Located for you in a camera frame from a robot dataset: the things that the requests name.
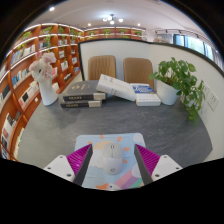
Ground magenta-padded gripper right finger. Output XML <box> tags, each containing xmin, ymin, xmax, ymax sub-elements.
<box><xmin>133</xmin><ymin>143</ymin><xmax>184</xmax><ymax>186</ymax></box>

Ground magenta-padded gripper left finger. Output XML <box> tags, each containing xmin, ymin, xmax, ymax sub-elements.
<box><xmin>43</xmin><ymin>143</ymin><xmax>94</xmax><ymax>187</ymax></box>

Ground light grey computer mouse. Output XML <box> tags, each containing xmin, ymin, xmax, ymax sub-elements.
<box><xmin>101</xmin><ymin>142</ymin><xmax>124</xmax><ymax>176</ymax></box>

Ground pastel printed mouse pad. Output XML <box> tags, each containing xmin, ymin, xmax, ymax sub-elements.
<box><xmin>73</xmin><ymin>132</ymin><xmax>148</xmax><ymax>191</ymax></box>

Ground dark grey hardcover book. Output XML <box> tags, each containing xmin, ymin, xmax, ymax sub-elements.
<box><xmin>62</xmin><ymin>79</ymin><xmax>108</xmax><ymax>102</ymax></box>
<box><xmin>59</xmin><ymin>99</ymin><xmax>103</xmax><ymax>109</ymax></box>

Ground blue and white book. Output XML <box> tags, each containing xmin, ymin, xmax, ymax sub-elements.
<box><xmin>129</xmin><ymin>82</ymin><xmax>162</xmax><ymax>107</ymax></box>

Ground white vase with pink flowers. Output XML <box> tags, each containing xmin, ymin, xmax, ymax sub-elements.
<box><xmin>28</xmin><ymin>51</ymin><xmax>59</xmax><ymax>107</ymax></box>

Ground green plant in white pot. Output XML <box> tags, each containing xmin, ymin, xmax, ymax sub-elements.
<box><xmin>148</xmin><ymin>57</ymin><xmax>206</xmax><ymax>122</ymax></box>

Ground orange wooden shelf unit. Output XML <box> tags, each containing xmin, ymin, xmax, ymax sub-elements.
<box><xmin>0</xmin><ymin>22</ymin><xmax>148</xmax><ymax>161</ymax></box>

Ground thick white book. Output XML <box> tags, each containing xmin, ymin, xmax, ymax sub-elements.
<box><xmin>95</xmin><ymin>73</ymin><xmax>137</xmax><ymax>102</ymax></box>

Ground tan upholstered chair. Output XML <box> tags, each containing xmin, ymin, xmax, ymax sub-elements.
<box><xmin>87</xmin><ymin>54</ymin><xmax>117</xmax><ymax>81</ymax></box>
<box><xmin>123</xmin><ymin>57</ymin><xmax>155</xmax><ymax>90</ymax></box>

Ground ceiling lamp with round bulbs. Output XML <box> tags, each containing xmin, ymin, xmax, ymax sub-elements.
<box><xmin>102</xmin><ymin>13</ymin><xmax>125</xmax><ymax>25</ymax></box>

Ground recessed ceiling spotlights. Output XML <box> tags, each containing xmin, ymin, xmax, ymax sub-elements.
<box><xmin>48</xmin><ymin>6</ymin><xmax>142</xmax><ymax>28</ymax></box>

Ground white wall socket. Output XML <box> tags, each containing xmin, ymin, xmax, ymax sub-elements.
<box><xmin>201</xmin><ymin>83</ymin><xmax>211</xmax><ymax>100</ymax></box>
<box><xmin>207</xmin><ymin>90</ymin><xmax>220</xmax><ymax>112</ymax></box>

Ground window with dark frame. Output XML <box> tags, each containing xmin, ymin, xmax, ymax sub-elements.
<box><xmin>173</xmin><ymin>33</ymin><xmax>216</xmax><ymax>63</ymax></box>

